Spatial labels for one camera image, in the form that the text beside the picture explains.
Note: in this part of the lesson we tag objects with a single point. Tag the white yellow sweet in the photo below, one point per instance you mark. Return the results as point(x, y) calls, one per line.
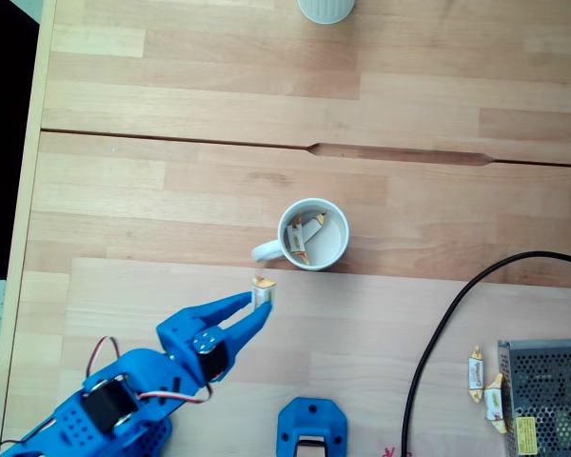
point(264, 290)
point(494, 402)
point(476, 373)
point(313, 228)
point(296, 238)

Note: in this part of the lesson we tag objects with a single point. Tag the white ceramic mug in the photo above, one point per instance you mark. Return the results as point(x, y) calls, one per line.
point(330, 238)

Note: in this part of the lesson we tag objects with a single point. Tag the wooden base board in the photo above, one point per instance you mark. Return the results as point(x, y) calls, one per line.
point(361, 333)

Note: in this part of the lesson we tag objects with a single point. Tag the metal mesh power supply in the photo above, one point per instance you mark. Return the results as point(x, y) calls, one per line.
point(547, 390)

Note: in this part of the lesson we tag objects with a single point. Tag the white ribbed cup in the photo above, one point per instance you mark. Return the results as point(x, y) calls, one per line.
point(326, 9)

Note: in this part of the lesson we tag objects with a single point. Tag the blue post mount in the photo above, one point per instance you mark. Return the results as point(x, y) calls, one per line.
point(290, 428)

